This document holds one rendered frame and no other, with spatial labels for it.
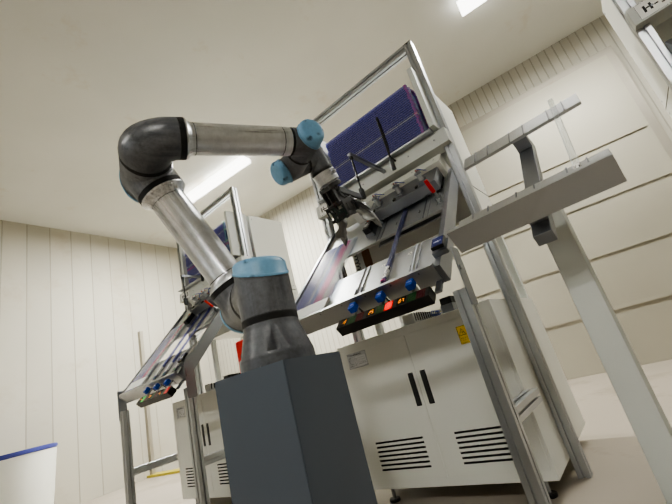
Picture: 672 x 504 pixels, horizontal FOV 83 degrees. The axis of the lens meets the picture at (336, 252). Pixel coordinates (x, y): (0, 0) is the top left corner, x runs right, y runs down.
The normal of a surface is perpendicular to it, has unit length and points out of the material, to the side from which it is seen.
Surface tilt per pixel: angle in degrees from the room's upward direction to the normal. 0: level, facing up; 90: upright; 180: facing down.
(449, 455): 90
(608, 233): 90
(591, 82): 90
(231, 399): 90
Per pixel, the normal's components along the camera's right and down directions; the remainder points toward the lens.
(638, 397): -0.67, -0.07
